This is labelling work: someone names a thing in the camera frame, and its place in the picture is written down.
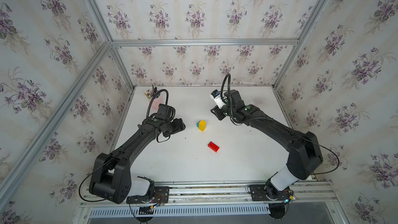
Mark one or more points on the pens in cup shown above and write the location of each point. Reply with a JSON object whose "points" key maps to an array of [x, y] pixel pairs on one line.
{"points": [[150, 93]]}

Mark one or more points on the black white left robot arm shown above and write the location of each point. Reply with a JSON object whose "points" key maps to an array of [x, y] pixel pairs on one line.
{"points": [[111, 178]]}

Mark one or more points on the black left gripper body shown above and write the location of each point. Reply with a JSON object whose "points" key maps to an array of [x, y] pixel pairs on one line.
{"points": [[172, 127]]}

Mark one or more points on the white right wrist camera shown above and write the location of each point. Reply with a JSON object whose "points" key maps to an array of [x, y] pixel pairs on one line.
{"points": [[216, 96]]}

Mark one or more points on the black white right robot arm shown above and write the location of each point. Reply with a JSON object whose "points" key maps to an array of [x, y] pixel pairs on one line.
{"points": [[304, 154]]}

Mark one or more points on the red long lego brick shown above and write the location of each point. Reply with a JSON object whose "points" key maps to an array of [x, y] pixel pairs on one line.
{"points": [[213, 146]]}

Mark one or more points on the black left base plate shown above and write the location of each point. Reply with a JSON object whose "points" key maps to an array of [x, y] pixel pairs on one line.
{"points": [[157, 195]]}

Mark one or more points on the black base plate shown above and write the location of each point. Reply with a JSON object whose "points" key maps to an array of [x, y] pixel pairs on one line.
{"points": [[269, 193], [157, 195]]}

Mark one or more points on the aluminium mounting rail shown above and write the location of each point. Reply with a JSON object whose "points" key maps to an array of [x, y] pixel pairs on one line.
{"points": [[234, 193]]}

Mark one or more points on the yellow square lego brick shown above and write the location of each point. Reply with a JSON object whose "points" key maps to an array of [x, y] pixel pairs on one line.
{"points": [[202, 125]]}

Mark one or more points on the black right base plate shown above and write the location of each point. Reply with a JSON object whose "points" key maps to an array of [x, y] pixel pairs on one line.
{"points": [[269, 193]]}

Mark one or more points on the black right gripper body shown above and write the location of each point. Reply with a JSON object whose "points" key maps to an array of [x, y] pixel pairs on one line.
{"points": [[219, 113]]}

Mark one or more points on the pink pen cup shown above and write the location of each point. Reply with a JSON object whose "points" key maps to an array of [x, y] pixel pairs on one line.
{"points": [[156, 103]]}

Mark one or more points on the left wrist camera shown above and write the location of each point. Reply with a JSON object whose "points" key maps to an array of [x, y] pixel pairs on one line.
{"points": [[165, 112]]}

